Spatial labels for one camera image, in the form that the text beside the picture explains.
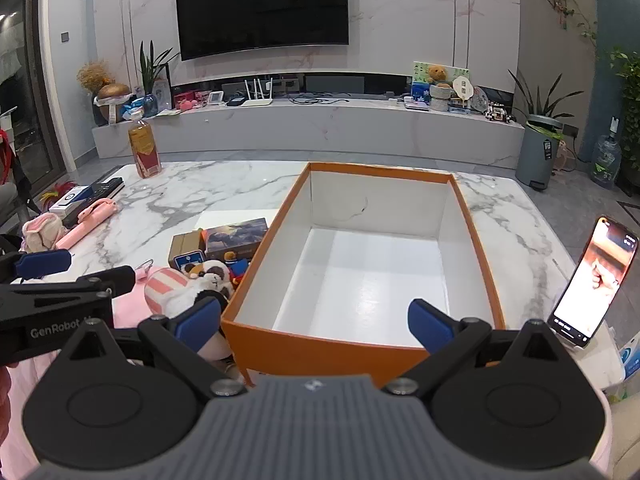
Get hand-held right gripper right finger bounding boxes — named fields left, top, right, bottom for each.
left=385, top=299, right=576, bottom=398

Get black cables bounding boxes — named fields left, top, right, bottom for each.
left=289, top=92, right=352, bottom=107

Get brown teddy bear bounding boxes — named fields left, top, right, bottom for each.
left=425, top=64, right=453, bottom=88

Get smartphone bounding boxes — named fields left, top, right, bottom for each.
left=546, top=216, right=640, bottom=347

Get wall television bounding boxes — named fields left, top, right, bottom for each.
left=175, top=0, right=349, bottom=62

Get blue white card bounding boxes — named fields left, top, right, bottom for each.
left=170, top=251, right=207, bottom=273

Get small brown cardboard box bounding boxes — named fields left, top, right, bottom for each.
left=168, top=231, right=206, bottom=261

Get white phone stand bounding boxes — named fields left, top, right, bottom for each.
left=570, top=322, right=626, bottom=392

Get gold round vase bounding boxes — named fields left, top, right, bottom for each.
left=92, top=82, right=132, bottom=126

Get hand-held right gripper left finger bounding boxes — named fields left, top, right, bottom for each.
left=57, top=297, right=248, bottom=399

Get green ivy plant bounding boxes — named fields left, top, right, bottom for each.
left=530, top=0, right=640, bottom=201

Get black white toy car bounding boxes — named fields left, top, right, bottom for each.
left=485, top=101, right=516, bottom=123

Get marble television bench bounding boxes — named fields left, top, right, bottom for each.
left=91, top=97, right=526, bottom=170

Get brown white plush toy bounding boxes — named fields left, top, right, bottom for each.
left=180, top=259, right=236, bottom=311

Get white round fan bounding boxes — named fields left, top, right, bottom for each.
left=452, top=76, right=474, bottom=104

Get pink cloth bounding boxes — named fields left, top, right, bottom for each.
left=7, top=275, right=151, bottom=466

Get snake plant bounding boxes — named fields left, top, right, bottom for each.
left=139, top=40, right=175, bottom=113

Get blue toy figure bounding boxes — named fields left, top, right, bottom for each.
left=222, top=250, right=251, bottom=281

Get blue water jug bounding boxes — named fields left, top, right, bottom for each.
left=590, top=117, right=622, bottom=190

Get white box blue print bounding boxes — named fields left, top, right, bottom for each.
left=617, top=335, right=640, bottom=401

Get grey pedal trash bin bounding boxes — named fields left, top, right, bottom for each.
left=515, top=114, right=565, bottom=192

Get dark picture printed box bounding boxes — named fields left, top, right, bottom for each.
left=202, top=218, right=269, bottom=263

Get green leafy plant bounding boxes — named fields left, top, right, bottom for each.
left=507, top=67, right=581, bottom=133

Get dried flower bunch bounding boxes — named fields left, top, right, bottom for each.
left=76, top=60, right=113, bottom=93

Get white router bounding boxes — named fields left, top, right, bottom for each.
left=241, top=76, right=273, bottom=107

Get orange cardboard box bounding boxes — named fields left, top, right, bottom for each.
left=220, top=162, right=507, bottom=387

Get grey woven basket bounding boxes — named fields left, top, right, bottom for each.
left=430, top=84, right=453, bottom=112

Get pink case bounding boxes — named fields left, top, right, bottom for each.
left=55, top=199, right=120, bottom=250

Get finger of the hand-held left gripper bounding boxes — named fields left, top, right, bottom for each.
left=0, top=266, right=137, bottom=331
left=0, top=234, right=72, bottom=283

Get colourful feather toy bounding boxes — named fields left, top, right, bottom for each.
left=41, top=182, right=76, bottom=213

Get amber liquid bottle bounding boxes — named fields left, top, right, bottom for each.
left=127, top=112, right=162, bottom=179

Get pink striped plush toy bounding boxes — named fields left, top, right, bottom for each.
left=144, top=266, right=193, bottom=317

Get white blue flat box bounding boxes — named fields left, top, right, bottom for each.
left=48, top=185, right=94, bottom=219

